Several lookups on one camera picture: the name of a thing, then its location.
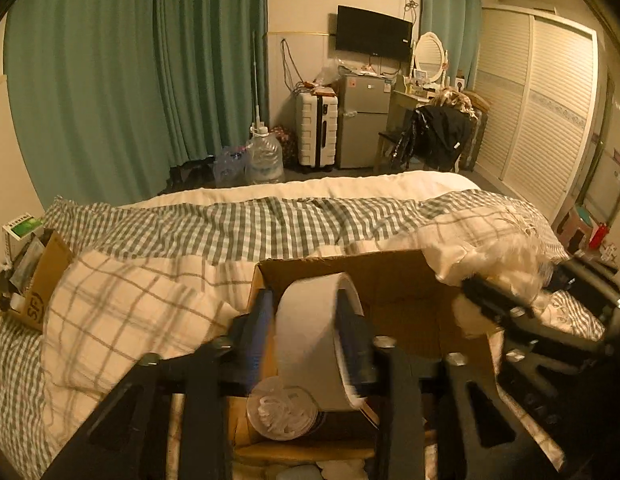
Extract white ribbed suitcase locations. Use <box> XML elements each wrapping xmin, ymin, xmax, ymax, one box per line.
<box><xmin>295</xmin><ymin>90</ymin><xmax>339</xmax><ymax>174</ymax></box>

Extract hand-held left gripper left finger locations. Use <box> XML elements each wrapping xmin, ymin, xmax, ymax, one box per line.
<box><xmin>40</xmin><ymin>287</ymin><xmax>275</xmax><ymax>480</ymax></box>

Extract pink and teal stool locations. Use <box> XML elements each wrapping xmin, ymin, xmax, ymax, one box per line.
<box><xmin>556</xmin><ymin>204</ymin><xmax>599</xmax><ymax>252</ymax></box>

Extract white oval vanity mirror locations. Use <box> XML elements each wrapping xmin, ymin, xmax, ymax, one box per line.
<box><xmin>412</xmin><ymin>31</ymin><xmax>449</xmax><ymax>84</ymax></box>

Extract white bed sheet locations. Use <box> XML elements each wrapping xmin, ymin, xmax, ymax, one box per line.
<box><xmin>118</xmin><ymin>170</ymin><xmax>483</xmax><ymax>211</ymax></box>

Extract brown suitcase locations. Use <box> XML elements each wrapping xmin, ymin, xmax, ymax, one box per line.
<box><xmin>459</xmin><ymin>90</ymin><xmax>491</xmax><ymax>172</ymax></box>

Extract red bottle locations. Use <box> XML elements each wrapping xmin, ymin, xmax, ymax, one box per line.
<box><xmin>588</xmin><ymin>224</ymin><xmax>611</xmax><ymax>252</ymax></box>

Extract white louvred wardrobe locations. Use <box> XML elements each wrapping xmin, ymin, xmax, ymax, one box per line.
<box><xmin>469</xmin><ymin>7</ymin><xmax>600</xmax><ymax>222</ymax></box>

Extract black jacket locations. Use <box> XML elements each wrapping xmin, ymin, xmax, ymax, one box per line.
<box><xmin>394</xmin><ymin>104</ymin><xmax>474</xmax><ymax>172</ymax></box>

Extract green checked blanket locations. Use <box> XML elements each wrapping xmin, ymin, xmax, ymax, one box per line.
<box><xmin>0</xmin><ymin>191</ymin><xmax>607</xmax><ymax>466</ymax></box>

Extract white dressing table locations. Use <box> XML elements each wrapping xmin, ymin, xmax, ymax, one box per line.
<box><xmin>387</xmin><ymin>76</ymin><xmax>457</xmax><ymax>137</ymax></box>

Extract clear plastic bag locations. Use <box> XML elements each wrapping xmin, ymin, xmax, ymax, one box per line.
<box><xmin>314</xmin><ymin>58</ymin><xmax>351</xmax><ymax>87</ymax></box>

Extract green and white carton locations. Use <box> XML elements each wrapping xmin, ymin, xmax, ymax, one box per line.
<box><xmin>2</xmin><ymin>214</ymin><xmax>45</xmax><ymax>262</ymax></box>

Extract round clear cotton swab container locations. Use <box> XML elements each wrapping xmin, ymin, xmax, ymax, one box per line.
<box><xmin>246</xmin><ymin>377</ymin><xmax>321</xmax><ymax>442</ymax></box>

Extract printed cardboard box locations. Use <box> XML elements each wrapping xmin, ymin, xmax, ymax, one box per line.
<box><xmin>4</xmin><ymin>229</ymin><xmax>75</xmax><ymax>334</ymax></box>

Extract wide green curtain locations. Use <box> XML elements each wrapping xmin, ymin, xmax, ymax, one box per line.
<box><xmin>4</xmin><ymin>0</ymin><xmax>269</xmax><ymax>211</ymax></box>

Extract large clear water jug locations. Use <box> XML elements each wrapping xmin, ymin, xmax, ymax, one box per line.
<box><xmin>245</xmin><ymin>127</ymin><xmax>285</xmax><ymax>185</ymax></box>

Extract black chair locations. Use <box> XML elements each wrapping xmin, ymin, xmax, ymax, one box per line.
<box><xmin>376</xmin><ymin>109</ymin><xmax>427</xmax><ymax>172</ymax></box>

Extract dark wall cables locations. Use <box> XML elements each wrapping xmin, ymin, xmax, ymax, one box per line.
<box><xmin>281</xmin><ymin>37</ymin><xmax>305</xmax><ymax>94</ymax></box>

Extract white tape roll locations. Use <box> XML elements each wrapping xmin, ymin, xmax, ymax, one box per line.
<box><xmin>274</xmin><ymin>272</ymin><xmax>367</xmax><ymax>412</ymax></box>

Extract cream plaid pillow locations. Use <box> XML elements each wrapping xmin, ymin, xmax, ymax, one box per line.
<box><xmin>42</xmin><ymin>249</ymin><xmax>257</xmax><ymax>413</ymax></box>

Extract clear bag of bottles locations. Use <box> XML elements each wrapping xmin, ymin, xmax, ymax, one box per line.
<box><xmin>213</xmin><ymin>144</ymin><xmax>251</xmax><ymax>189</ymax></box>

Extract cream embroidered plaid quilt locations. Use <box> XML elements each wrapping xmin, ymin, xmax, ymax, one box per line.
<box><xmin>415</xmin><ymin>199</ymin><xmax>567</xmax><ymax>283</ymax></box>

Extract silver mini fridge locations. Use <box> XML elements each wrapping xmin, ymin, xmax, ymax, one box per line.
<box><xmin>336</xmin><ymin>73</ymin><xmax>392</xmax><ymax>170</ymax></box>

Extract black wall television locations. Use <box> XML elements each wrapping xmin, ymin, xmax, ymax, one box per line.
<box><xmin>336</xmin><ymin>5</ymin><xmax>413</xmax><ymax>62</ymax></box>

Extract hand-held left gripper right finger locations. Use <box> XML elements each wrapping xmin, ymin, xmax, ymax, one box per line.
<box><xmin>335</xmin><ymin>291</ymin><xmax>566</xmax><ymax>480</ymax></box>

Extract white telescopic pole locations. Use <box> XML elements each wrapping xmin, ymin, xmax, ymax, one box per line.
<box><xmin>250</xmin><ymin>30</ymin><xmax>264</xmax><ymax>131</ymax></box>

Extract narrow green curtain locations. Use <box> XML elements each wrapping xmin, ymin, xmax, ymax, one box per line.
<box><xmin>420</xmin><ymin>0</ymin><xmax>484</xmax><ymax>92</ymax></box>

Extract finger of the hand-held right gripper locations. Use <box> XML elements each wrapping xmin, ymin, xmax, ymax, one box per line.
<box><xmin>550</xmin><ymin>256</ymin><xmax>620</xmax><ymax>312</ymax></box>
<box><xmin>460</xmin><ymin>277</ymin><xmax>612</xmax><ymax>357</ymax></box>

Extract dark floral bag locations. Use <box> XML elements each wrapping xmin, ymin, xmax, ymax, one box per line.
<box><xmin>270</xmin><ymin>127</ymin><xmax>299</xmax><ymax>166</ymax></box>

